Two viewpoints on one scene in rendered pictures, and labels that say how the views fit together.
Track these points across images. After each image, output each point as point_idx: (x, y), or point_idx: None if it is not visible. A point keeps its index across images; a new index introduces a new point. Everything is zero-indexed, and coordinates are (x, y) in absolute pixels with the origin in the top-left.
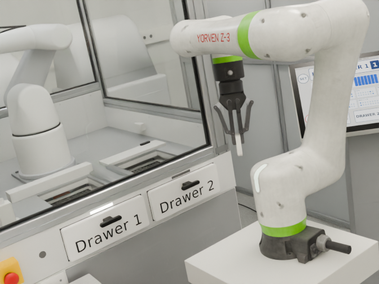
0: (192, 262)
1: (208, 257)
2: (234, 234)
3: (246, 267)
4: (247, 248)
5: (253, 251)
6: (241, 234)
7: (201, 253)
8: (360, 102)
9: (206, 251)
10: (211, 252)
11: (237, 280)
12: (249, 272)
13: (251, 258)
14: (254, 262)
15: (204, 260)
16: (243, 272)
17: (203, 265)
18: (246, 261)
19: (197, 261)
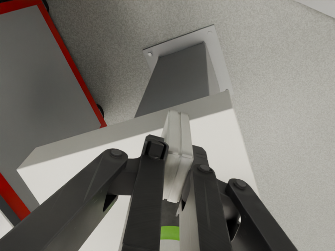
0: (29, 182)
1: (55, 184)
2: (116, 145)
3: (101, 235)
4: (121, 197)
5: (125, 210)
6: (127, 153)
7: (46, 169)
8: None
9: (55, 165)
10: (63, 174)
11: (82, 250)
12: (102, 246)
13: (115, 224)
14: (115, 233)
15: (48, 187)
16: (95, 242)
17: (44, 199)
18: (106, 225)
19: (37, 184)
